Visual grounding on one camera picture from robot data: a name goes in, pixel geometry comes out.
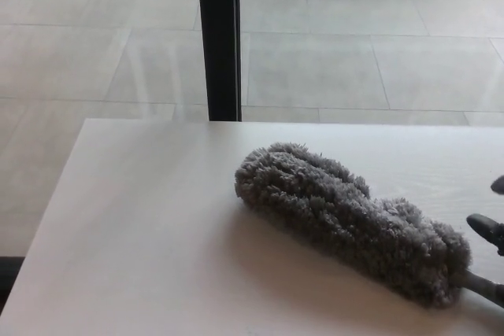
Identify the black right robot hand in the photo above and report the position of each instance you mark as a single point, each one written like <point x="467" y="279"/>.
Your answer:
<point x="488" y="227"/>

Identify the grey fluffy microfibre duster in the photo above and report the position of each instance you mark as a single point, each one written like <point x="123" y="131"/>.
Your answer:
<point x="338" y="218"/>

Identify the black window frame post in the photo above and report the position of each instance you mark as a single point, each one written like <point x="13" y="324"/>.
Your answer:
<point x="218" y="37"/>

